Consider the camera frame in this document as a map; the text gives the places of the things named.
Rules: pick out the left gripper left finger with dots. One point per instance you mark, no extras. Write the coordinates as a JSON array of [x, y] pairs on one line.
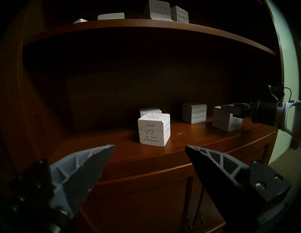
[[70, 178]]

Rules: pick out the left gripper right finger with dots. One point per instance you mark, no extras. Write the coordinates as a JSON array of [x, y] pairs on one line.
[[235, 188]]

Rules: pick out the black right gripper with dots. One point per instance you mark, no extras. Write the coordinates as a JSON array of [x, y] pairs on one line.
[[264, 111]]

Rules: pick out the grey life's a beach cube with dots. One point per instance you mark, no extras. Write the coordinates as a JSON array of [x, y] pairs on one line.
[[221, 122]]

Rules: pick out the white find joy cube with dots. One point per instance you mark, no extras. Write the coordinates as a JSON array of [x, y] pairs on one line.
[[150, 131]]

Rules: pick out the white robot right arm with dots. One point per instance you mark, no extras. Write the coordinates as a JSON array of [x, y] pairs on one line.
[[290, 115]]

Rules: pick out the grey unframed happy happy cube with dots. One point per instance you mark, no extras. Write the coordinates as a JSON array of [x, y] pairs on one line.
[[194, 114]]

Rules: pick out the cherry wood bookcase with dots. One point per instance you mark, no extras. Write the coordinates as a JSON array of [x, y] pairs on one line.
[[141, 162]]

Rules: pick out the white happy place patterned cube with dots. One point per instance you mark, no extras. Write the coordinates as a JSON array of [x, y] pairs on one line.
[[150, 110]]

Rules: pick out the white framed happy happy cube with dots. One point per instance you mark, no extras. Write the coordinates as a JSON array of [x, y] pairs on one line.
[[181, 14]]

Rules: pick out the grey let's escape cube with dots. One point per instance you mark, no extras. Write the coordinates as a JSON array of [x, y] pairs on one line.
[[157, 10]]

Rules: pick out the grey always choose happy cube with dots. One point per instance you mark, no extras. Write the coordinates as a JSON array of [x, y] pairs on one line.
[[110, 16]]

